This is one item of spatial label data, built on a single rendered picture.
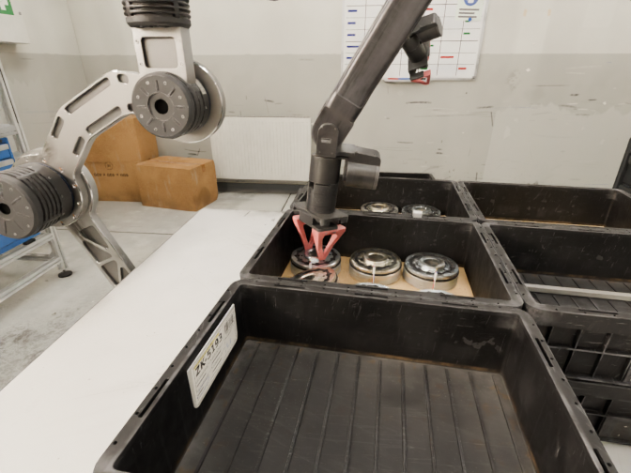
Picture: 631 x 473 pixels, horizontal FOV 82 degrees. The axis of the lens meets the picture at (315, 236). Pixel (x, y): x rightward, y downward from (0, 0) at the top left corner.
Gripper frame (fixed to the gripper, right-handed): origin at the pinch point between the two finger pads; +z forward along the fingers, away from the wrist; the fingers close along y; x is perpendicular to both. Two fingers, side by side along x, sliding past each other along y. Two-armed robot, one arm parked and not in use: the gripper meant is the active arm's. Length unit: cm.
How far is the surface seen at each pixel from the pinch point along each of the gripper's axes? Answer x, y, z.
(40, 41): 36, 365, -39
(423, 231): -19.4, -10.6, -5.8
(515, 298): -7.0, -36.0, -7.8
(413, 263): -14.0, -13.7, -1.0
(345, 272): -4.6, -4.8, 3.5
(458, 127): -276, 160, -9
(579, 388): -14.0, -45.0, 3.4
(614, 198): -75, -25, -13
